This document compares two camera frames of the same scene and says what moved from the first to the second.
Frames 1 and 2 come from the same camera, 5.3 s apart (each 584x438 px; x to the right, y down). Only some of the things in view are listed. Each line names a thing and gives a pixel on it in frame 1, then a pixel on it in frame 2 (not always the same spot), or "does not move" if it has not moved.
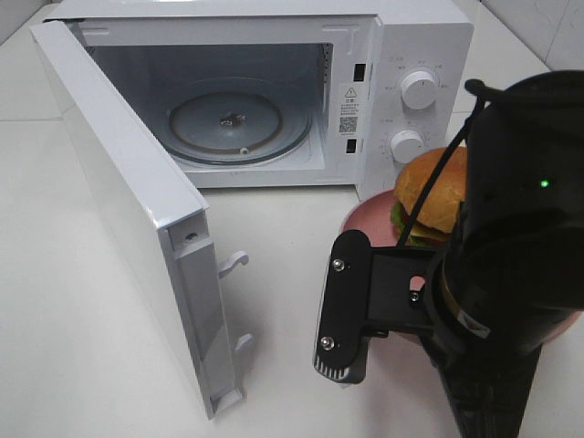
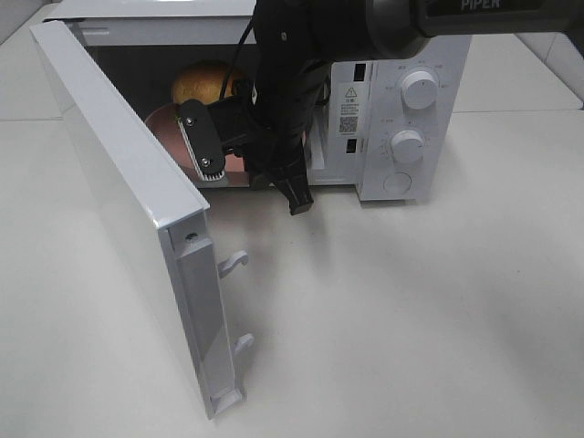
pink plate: [372, 216] to [165, 130]
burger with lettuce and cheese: [441, 213] to [202, 82]
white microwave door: [155, 213] does not move
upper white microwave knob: [419, 89] does not move
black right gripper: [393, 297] to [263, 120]
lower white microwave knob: [406, 145] does not move
